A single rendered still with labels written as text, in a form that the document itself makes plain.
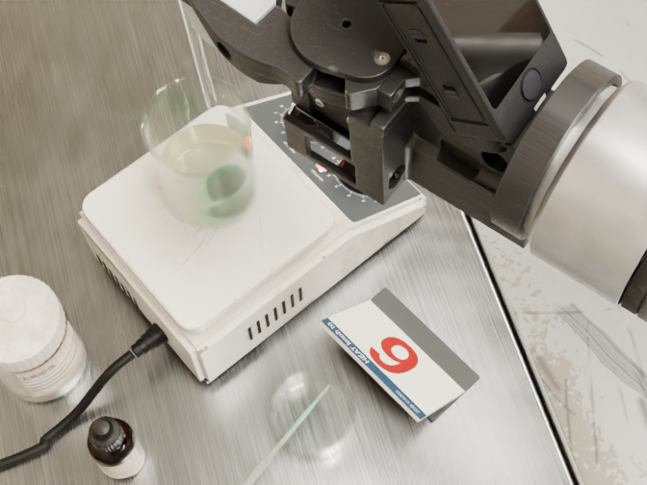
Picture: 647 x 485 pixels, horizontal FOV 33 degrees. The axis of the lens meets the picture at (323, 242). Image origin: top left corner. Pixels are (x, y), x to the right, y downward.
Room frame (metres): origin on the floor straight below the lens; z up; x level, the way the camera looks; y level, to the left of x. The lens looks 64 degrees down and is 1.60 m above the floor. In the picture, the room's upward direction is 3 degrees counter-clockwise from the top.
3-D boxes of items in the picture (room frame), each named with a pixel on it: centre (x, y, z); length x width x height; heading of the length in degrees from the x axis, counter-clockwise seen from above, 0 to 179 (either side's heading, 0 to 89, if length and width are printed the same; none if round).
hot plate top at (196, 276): (0.33, 0.07, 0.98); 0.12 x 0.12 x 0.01; 38
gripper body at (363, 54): (0.24, -0.05, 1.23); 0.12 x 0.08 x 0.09; 51
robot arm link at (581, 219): (0.20, -0.11, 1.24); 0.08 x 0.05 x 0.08; 141
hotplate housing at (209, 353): (0.34, 0.05, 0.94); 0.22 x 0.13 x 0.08; 128
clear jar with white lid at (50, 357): (0.26, 0.19, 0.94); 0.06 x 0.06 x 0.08
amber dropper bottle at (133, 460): (0.19, 0.14, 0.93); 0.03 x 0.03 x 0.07
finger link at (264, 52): (0.27, 0.01, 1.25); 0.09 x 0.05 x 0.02; 52
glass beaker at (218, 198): (0.34, 0.07, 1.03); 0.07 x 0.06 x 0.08; 0
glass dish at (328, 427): (0.21, 0.01, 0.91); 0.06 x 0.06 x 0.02
